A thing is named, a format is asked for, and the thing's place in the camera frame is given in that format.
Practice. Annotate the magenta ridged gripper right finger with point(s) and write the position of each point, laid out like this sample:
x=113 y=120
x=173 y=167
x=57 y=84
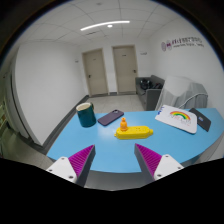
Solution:
x=153 y=165

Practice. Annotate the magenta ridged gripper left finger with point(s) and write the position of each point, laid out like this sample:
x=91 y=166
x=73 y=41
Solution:
x=75 y=168

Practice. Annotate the orange charger plug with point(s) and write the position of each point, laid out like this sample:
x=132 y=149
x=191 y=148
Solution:
x=123 y=124

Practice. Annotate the white rainbow mouse pad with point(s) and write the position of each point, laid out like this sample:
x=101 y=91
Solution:
x=178 y=118

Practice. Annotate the purple smartphone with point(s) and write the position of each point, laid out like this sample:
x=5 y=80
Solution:
x=110 y=117

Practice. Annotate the dark green mug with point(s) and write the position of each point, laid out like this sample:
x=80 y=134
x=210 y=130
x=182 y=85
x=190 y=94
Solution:
x=86 y=114

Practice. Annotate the black notebook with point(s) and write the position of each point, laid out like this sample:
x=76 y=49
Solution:
x=202 y=120

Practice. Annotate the grey sofa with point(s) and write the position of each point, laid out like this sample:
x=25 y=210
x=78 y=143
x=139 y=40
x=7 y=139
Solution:
x=149 y=97

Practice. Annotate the grey covered chair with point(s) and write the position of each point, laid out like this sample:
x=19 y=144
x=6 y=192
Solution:
x=183 y=93

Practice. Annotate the black bag on sofa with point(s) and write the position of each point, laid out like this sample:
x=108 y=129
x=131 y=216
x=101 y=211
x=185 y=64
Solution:
x=147 y=84

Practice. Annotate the left beige door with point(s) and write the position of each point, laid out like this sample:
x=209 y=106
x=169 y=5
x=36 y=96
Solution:
x=95 y=72

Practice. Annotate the beige door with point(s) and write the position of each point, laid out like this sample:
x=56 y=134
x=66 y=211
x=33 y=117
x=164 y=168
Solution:
x=95 y=72
x=125 y=68

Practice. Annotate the right beige door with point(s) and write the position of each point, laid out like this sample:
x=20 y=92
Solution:
x=125 y=68

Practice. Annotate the long ceiling light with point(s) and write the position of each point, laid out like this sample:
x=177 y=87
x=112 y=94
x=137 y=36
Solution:
x=104 y=24

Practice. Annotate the wall logo sign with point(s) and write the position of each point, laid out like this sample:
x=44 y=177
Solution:
x=168 y=45

